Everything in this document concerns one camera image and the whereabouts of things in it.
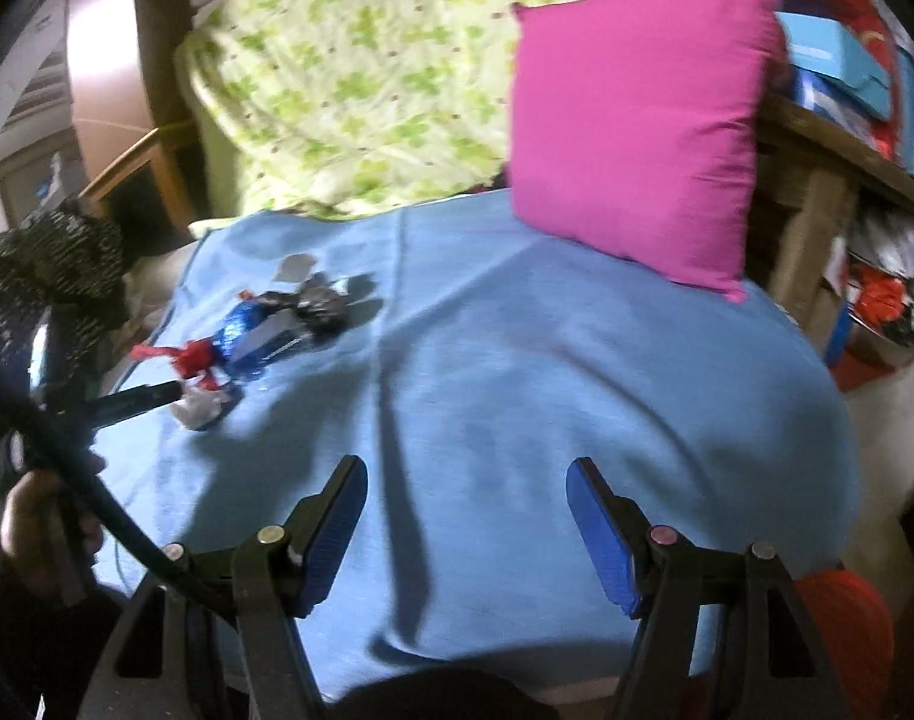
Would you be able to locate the small red plastic bag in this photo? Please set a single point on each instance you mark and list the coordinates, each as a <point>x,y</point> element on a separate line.
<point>877,292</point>

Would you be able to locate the person's left hand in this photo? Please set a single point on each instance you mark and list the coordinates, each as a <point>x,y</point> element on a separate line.
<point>30,517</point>

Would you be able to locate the white paper scrap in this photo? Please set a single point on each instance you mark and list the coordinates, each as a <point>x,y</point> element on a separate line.
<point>296,266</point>

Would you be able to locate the red floor mat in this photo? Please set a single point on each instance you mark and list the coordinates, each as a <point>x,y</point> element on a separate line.
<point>850,375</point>

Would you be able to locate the speckled black cloth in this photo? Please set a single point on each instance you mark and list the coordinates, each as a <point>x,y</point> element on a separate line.
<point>45,277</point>

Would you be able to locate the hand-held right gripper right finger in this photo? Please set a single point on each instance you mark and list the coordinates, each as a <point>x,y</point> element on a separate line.
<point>599,540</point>

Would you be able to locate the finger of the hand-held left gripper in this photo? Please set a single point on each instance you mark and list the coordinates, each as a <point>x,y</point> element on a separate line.
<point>138,399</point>

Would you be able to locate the light blue blanket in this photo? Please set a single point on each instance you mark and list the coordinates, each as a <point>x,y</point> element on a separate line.
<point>539,390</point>

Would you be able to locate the blue foil wrapper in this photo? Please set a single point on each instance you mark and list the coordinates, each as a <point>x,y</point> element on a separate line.
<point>232,330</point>

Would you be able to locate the grey blue packet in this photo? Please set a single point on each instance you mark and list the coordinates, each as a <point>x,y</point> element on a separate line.
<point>277,337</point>

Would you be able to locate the white blue package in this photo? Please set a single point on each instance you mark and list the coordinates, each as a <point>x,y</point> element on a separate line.
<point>817,94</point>

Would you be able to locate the red box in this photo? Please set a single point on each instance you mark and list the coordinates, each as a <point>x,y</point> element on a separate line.
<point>875,30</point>

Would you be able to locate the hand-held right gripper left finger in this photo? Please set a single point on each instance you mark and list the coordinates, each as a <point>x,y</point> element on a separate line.
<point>337,532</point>

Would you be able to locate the metal basin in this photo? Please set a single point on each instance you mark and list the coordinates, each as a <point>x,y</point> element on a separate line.
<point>880,345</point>

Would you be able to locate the wooden shelf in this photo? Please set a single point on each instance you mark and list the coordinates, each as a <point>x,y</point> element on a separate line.
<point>809,187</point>

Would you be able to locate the white plastic bag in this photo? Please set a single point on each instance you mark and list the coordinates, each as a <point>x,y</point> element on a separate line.
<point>888,240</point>

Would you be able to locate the pink pillow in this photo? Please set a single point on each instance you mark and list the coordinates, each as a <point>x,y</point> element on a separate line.
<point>637,127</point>

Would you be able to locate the red wrapper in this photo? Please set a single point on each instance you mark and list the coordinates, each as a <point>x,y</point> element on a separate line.
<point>191,360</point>

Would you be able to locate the wooden bed frame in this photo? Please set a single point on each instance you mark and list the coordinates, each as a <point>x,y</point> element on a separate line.
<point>153,52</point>

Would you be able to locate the red plastic basket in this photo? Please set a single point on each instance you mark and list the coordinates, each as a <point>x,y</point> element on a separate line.
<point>847,622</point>

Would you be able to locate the small light blue box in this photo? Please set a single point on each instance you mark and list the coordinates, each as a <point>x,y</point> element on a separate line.
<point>839,52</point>

